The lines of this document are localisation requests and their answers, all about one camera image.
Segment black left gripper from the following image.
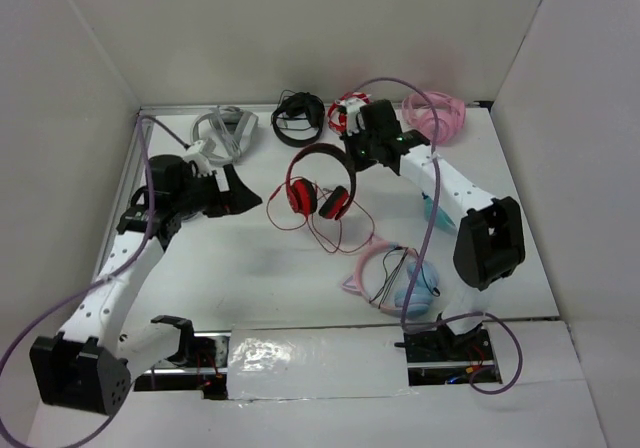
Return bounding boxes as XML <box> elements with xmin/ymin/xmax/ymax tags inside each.
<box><xmin>173</xmin><ymin>164</ymin><xmax>262</xmax><ymax>218</ymax></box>

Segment red black headphones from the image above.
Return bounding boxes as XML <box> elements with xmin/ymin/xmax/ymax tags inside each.
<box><xmin>267</xmin><ymin>141</ymin><xmax>379</xmax><ymax>257</ymax></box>

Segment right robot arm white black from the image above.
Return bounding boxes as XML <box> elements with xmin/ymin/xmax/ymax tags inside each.
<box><xmin>341</xmin><ymin>96</ymin><xmax>525</xmax><ymax>360</ymax></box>

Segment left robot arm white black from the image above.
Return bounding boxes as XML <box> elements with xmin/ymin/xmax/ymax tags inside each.
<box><xmin>29</xmin><ymin>154</ymin><xmax>262</xmax><ymax>416</ymax></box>

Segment red white folded headphones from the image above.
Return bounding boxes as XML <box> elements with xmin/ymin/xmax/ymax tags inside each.
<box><xmin>327</xmin><ymin>92</ymin><xmax>361</xmax><ymax>136</ymax></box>

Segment grey white headphones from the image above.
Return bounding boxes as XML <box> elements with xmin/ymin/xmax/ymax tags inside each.
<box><xmin>190</xmin><ymin>106</ymin><xmax>259</xmax><ymax>166</ymax></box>

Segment teal cat-ear headphones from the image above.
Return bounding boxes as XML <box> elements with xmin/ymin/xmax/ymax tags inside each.
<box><xmin>422</xmin><ymin>193</ymin><xmax>458</xmax><ymax>234</ymax></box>

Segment pink blue cat-ear headphones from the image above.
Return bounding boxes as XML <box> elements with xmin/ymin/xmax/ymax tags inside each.
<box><xmin>339</xmin><ymin>236</ymin><xmax>441</xmax><ymax>319</ymax></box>

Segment white glossy cover sheet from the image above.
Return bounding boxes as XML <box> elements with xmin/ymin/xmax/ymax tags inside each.
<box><xmin>227</xmin><ymin>326</ymin><xmax>410</xmax><ymax>401</ymax></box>

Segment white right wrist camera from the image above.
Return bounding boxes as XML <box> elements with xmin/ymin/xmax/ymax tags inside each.
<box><xmin>338</xmin><ymin>92</ymin><xmax>370</xmax><ymax>135</ymax></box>

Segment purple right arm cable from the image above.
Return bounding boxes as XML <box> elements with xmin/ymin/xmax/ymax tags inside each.
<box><xmin>349</xmin><ymin>76</ymin><xmax>524</xmax><ymax>397</ymax></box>

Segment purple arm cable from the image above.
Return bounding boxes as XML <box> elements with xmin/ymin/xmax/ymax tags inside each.
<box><xmin>0</xmin><ymin>115</ymin><xmax>196</xmax><ymax>442</ymax></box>
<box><xmin>349</xmin><ymin>76</ymin><xmax>524</xmax><ymax>397</ymax></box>

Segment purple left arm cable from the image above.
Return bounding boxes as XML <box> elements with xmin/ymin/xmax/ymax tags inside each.
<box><xmin>0</xmin><ymin>115</ymin><xmax>196</xmax><ymax>442</ymax></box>

